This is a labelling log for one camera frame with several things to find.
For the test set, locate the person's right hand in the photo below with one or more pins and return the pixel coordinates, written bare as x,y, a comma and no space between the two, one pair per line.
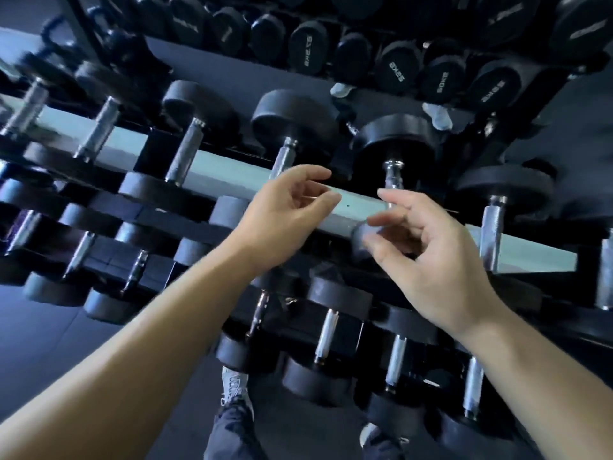
450,277

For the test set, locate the person's left hand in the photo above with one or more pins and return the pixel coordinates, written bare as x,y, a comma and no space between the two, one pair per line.
278,220

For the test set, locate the row of black dumbbells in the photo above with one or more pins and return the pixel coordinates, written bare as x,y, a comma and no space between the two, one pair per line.
340,297

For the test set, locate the medium black round dumbbell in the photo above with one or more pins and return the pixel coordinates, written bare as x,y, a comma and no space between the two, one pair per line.
397,138
98,129
292,119

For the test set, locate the small black round dumbbell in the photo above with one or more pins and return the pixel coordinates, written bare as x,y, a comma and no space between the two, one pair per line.
26,110
187,148

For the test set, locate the black metal dumbbell rack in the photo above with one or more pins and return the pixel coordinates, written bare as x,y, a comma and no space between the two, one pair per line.
151,153

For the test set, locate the person's right forearm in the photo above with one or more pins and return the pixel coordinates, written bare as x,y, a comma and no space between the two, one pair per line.
541,392

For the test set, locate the person's left forearm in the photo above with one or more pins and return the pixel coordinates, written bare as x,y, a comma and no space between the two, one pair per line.
119,368

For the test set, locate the black rubber floor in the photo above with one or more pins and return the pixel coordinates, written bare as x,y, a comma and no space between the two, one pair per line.
72,340

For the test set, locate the grey trousers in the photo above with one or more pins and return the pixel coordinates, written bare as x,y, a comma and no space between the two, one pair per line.
230,440

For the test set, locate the large wall mirror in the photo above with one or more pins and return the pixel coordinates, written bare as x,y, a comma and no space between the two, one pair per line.
263,76

